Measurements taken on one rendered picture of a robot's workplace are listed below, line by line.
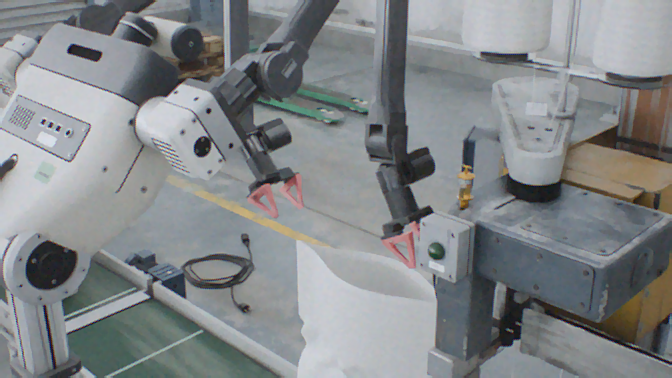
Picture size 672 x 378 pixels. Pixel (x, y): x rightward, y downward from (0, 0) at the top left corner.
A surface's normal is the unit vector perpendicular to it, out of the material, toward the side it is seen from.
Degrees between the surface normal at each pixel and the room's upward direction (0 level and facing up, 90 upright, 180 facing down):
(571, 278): 90
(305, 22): 75
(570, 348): 90
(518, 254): 90
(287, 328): 0
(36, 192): 50
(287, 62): 79
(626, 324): 90
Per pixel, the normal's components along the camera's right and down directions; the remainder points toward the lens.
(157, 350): 0.00, -0.92
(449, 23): -0.70, 0.28
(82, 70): -0.54, -0.38
